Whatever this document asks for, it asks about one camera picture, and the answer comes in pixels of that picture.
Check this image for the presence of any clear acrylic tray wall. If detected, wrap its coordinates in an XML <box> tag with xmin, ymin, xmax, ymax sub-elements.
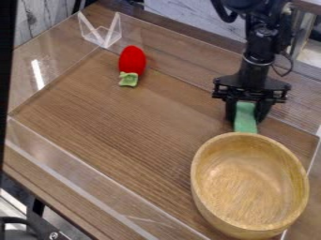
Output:
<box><xmin>4</xmin><ymin>4</ymin><xmax>241</xmax><ymax>240</ymax></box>

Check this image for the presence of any red plush strawberry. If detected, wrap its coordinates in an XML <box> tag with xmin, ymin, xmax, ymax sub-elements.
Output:
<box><xmin>118</xmin><ymin>45</ymin><xmax>147</xmax><ymax>87</ymax></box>

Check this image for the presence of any black cable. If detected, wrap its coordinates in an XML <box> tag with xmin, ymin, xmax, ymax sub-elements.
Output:
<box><xmin>0</xmin><ymin>216</ymin><xmax>32</xmax><ymax>231</ymax></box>

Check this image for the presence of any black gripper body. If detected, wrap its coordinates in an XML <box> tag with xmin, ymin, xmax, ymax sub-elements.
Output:
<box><xmin>212</xmin><ymin>74</ymin><xmax>292</xmax><ymax>103</ymax></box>

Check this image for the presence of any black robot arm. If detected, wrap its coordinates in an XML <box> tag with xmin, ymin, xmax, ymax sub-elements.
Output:
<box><xmin>210</xmin><ymin>0</ymin><xmax>293</xmax><ymax>123</ymax></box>

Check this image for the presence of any green stick block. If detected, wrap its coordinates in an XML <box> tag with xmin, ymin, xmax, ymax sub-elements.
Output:
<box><xmin>233</xmin><ymin>101</ymin><xmax>257</xmax><ymax>133</ymax></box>

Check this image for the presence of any brown wooden bowl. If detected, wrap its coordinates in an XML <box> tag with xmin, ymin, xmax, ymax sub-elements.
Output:
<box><xmin>190</xmin><ymin>132</ymin><xmax>311</xmax><ymax>240</ymax></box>

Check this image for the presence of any clear acrylic corner bracket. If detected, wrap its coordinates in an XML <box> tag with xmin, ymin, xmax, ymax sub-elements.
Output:
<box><xmin>77</xmin><ymin>12</ymin><xmax>122</xmax><ymax>49</ymax></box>

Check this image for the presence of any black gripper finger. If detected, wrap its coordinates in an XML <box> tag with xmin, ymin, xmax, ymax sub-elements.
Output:
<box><xmin>254</xmin><ymin>100</ymin><xmax>272</xmax><ymax>123</ymax></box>
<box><xmin>226</xmin><ymin>99</ymin><xmax>237</xmax><ymax>122</ymax></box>

